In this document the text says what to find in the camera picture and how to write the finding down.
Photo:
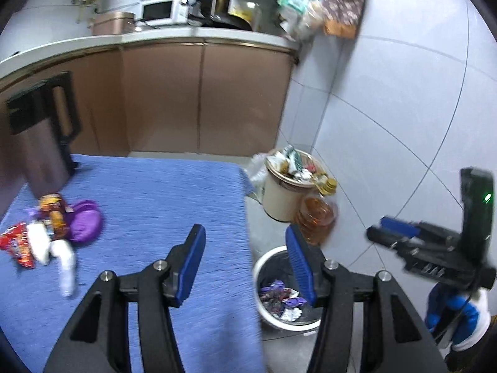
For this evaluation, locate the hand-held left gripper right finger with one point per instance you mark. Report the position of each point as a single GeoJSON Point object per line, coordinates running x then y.
{"type": "Point", "coordinates": [299, 264]}

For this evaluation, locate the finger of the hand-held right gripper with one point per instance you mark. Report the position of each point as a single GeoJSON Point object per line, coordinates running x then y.
{"type": "Point", "coordinates": [398, 225]}
{"type": "Point", "coordinates": [384, 237]}

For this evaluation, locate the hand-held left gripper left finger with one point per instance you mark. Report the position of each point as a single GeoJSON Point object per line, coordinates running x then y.
{"type": "Point", "coordinates": [192, 264]}

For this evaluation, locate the white trash bin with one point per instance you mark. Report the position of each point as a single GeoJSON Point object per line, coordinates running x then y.
{"type": "Point", "coordinates": [264, 268]}

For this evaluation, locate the purple plastic lid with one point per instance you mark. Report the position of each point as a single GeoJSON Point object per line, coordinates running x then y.
{"type": "Point", "coordinates": [85, 223]}

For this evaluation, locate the small white plastic bottle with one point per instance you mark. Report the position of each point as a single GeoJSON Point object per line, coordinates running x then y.
{"type": "Point", "coordinates": [64, 260]}

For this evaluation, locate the brown orange snack packet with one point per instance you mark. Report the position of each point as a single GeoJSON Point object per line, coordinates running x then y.
{"type": "Point", "coordinates": [56, 213]}

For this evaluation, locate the white tissue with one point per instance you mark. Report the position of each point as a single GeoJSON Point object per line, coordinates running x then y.
{"type": "Point", "coordinates": [39, 243]}

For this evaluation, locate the purple foil wrapper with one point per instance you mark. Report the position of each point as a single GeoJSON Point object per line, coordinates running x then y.
{"type": "Point", "coordinates": [32, 212]}

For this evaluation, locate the red snack wrapper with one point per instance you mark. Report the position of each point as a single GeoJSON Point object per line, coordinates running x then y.
{"type": "Point", "coordinates": [15, 244]}

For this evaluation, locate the person's right hand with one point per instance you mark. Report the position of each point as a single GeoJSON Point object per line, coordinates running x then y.
{"type": "Point", "coordinates": [470, 314]}

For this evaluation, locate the purple wrappers pile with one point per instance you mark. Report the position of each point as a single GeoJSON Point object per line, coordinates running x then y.
{"type": "Point", "coordinates": [281, 299]}

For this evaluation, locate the cooking oil bottle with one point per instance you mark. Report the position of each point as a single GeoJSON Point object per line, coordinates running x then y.
{"type": "Point", "coordinates": [314, 217]}

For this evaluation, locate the beige bucket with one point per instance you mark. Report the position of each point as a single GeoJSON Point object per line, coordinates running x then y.
{"type": "Point", "coordinates": [279, 198]}

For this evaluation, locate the blue towel mat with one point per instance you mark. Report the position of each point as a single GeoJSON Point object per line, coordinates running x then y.
{"type": "Point", "coordinates": [155, 202]}

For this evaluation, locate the crumpled packaging scraps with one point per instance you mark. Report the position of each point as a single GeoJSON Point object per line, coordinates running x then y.
{"type": "Point", "coordinates": [297, 165]}

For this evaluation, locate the clear plastic bag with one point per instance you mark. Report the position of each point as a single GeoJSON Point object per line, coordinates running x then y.
{"type": "Point", "coordinates": [256, 171]}

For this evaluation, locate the brown black electric kettle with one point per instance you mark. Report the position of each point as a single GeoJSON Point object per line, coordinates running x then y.
{"type": "Point", "coordinates": [39, 155]}

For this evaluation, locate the clear hanging bag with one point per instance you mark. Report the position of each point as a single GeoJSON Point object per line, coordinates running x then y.
{"type": "Point", "coordinates": [303, 23]}

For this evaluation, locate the floral apron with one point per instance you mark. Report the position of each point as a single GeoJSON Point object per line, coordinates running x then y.
{"type": "Point", "coordinates": [341, 7]}

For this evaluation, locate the black wok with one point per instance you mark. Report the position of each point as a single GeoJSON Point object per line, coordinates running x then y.
{"type": "Point", "coordinates": [225, 23]}

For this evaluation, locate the brown rice cooker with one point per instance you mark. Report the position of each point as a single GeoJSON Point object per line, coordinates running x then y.
{"type": "Point", "coordinates": [112, 23]}

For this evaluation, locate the white microwave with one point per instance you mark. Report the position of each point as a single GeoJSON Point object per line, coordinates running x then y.
{"type": "Point", "coordinates": [159, 9]}

